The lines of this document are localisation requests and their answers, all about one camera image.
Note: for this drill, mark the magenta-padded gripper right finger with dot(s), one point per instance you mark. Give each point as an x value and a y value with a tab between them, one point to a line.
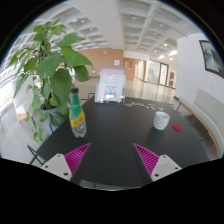
165	166

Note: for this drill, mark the flat round red coaster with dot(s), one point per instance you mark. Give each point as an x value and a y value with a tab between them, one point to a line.
177	127

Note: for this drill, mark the dark framed wall picture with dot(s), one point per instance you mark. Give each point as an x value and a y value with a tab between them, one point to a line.
211	58

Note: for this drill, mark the round colourful badge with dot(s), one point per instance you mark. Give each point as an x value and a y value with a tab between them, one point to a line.
128	105
135	103
141	105

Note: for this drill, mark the clear acrylic sign stand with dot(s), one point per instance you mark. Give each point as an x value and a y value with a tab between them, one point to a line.
110	85

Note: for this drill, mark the potted green leafy plant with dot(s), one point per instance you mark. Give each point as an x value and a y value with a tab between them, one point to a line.
50	66

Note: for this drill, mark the ceiling lights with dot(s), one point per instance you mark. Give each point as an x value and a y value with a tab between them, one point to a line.
133	17

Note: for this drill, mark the small white sticker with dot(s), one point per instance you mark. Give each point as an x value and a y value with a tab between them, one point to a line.
152	106

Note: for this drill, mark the dark framed glass door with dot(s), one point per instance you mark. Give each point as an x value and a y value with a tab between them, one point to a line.
163	74

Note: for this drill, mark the long white bench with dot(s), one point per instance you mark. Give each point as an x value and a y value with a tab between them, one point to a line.
203	113

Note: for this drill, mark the green yellow labelled drink bottle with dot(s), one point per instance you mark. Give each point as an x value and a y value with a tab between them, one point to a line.
77	115

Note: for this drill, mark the black metal chair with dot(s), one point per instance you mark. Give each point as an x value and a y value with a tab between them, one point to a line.
90	94
33	154

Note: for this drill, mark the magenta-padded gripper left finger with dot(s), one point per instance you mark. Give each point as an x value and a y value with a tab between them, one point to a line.
60	165

